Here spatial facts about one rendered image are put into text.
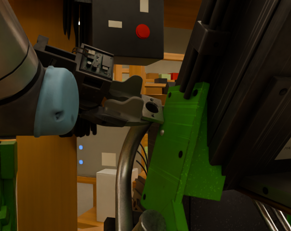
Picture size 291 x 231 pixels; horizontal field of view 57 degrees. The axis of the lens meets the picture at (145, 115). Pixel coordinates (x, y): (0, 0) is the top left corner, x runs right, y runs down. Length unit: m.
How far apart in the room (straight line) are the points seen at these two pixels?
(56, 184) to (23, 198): 0.08
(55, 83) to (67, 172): 0.46
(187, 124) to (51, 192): 0.45
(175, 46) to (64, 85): 11.66
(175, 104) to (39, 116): 0.23
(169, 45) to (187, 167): 11.48
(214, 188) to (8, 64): 0.31
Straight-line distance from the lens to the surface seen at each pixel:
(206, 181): 0.41
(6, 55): 0.24
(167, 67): 11.60
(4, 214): 0.57
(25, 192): 0.73
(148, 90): 7.87
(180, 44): 12.07
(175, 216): 0.37
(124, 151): 0.52
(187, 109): 0.39
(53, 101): 0.27
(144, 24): 0.65
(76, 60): 0.39
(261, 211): 0.46
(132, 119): 0.43
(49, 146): 0.70
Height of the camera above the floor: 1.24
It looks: 2 degrees down
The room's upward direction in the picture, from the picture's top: straight up
